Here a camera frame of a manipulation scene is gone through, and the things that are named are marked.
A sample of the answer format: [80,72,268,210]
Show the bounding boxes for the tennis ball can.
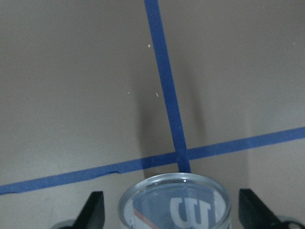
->
[118,173,232,229]

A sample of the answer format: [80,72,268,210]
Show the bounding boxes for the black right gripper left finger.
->
[72,191,105,229]

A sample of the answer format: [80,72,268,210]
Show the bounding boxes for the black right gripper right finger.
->
[239,189,286,229]

